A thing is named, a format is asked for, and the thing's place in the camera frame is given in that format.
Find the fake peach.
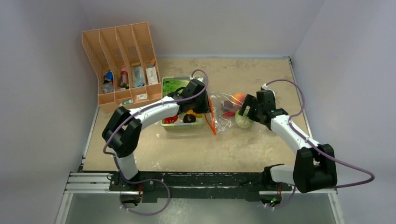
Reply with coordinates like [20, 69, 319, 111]
[230, 92, 246, 106]

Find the fake green cabbage head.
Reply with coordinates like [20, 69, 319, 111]
[234, 110, 254, 129]

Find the fake red chili pepper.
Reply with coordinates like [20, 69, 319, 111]
[222, 111, 237, 119]

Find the fake purple onion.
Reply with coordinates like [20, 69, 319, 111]
[220, 100, 235, 112]

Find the clear zip top bag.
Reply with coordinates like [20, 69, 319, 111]
[204, 91, 246, 135]

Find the fake red bell pepper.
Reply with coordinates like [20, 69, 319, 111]
[164, 115, 178, 124]

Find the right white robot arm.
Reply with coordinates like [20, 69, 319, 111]
[238, 90, 338, 193]

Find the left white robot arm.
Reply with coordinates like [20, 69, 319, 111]
[102, 78, 210, 191]

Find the fake orange ginger root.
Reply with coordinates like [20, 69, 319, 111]
[186, 110, 202, 118]

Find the fake dark purple plum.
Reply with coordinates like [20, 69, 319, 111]
[183, 114, 197, 123]

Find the fake napa cabbage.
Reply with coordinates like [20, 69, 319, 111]
[163, 79, 189, 96]

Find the light green plastic basket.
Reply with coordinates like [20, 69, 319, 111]
[161, 76, 205, 131]

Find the white staples box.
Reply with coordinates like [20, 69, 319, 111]
[136, 94, 148, 100]

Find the white packaged item card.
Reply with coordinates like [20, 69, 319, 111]
[146, 67, 159, 85]

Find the light blue packet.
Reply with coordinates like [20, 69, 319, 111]
[132, 66, 145, 88]

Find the green white glue stick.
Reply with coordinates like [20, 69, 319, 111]
[119, 99, 134, 106]

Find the pink capped bottle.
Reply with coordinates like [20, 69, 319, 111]
[119, 67, 129, 91]

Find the pink plastic file organizer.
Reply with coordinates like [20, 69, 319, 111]
[82, 22, 162, 113]

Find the blue object in organizer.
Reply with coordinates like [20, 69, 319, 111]
[103, 70, 113, 83]

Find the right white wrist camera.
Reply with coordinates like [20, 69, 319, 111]
[261, 84, 274, 92]

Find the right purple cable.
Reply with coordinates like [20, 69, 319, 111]
[263, 79, 375, 189]

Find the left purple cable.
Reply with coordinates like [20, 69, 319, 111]
[102, 69, 209, 186]

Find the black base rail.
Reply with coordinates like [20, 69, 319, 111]
[109, 171, 292, 203]

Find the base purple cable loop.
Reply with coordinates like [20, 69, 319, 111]
[119, 178, 172, 217]

